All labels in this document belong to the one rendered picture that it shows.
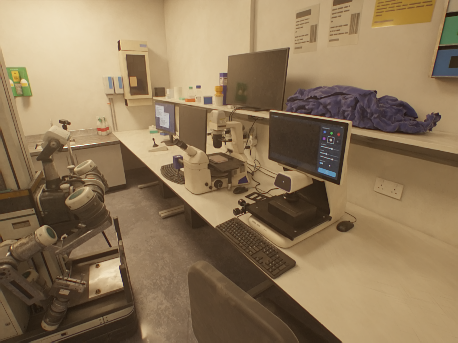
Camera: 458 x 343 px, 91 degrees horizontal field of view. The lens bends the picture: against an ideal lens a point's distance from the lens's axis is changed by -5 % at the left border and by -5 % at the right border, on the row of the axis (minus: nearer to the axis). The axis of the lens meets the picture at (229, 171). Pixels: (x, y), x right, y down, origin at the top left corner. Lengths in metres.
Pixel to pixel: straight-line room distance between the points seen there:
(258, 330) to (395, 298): 0.62
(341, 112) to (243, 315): 1.10
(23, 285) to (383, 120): 1.79
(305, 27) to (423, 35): 0.78
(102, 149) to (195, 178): 2.12
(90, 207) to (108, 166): 2.40
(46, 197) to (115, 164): 2.27
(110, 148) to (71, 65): 1.26
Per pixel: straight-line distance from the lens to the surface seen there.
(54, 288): 1.45
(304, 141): 1.16
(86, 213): 1.24
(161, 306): 1.97
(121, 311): 1.62
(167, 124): 2.93
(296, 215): 1.13
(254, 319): 0.65
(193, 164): 1.57
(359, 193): 1.68
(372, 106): 1.33
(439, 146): 1.22
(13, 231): 1.48
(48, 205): 1.43
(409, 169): 1.53
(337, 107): 1.43
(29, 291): 1.45
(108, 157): 3.57
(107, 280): 1.78
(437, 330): 1.10
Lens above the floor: 1.48
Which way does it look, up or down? 21 degrees down
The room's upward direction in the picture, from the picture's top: straight up
